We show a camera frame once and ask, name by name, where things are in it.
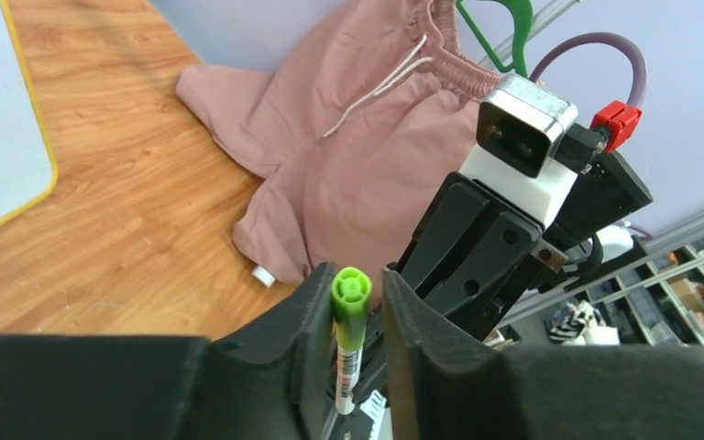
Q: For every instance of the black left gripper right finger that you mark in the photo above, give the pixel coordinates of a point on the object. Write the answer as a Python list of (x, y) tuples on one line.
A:
[(445, 384)]

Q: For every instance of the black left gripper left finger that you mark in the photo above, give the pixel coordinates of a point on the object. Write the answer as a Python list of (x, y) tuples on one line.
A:
[(267, 380)]

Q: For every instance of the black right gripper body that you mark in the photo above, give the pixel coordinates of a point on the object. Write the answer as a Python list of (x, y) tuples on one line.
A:
[(473, 254)]

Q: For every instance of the green white marker pen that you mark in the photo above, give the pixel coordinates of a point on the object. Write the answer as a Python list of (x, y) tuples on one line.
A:
[(350, 294)]

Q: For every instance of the white rack side foot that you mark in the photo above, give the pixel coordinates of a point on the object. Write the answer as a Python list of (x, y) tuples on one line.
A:
[(263, 276)]

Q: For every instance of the pink cloth shorts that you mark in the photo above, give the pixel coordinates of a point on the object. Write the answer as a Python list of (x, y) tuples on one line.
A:
[(351, 136)]

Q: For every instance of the green clothes hanger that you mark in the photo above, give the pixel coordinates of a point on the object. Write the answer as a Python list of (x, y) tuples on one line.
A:
[(501, 30)]

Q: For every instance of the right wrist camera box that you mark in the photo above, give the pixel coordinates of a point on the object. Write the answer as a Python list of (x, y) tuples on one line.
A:
[(520, 124)]

